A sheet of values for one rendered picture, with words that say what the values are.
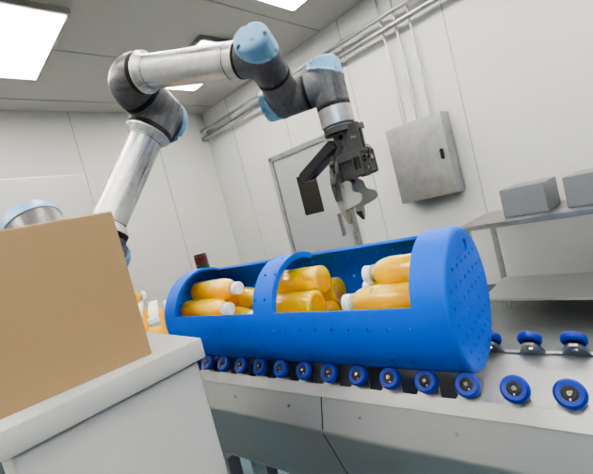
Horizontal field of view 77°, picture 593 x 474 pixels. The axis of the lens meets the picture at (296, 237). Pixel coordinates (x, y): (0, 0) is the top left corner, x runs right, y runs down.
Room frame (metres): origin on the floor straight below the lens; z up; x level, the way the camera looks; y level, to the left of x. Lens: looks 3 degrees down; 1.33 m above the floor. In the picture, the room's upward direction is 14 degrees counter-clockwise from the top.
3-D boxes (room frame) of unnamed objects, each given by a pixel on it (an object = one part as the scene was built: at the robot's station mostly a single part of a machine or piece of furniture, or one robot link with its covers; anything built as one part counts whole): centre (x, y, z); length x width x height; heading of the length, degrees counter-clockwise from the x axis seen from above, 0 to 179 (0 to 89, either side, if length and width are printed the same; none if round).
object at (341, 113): (0.85, -0.15, 1.51); 0.08 x 0.08 x 0.05
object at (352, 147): (0.84, -0.16, 1.43); 0.09 x 0.08 x 0.12; 51
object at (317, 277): (0.99, 0.03, 1.16); 0.19 x 0.07 x 0.07; 51
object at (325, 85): (0.85, -0.15, 1.59); 0.09 x 0.08 x 0.11; 73
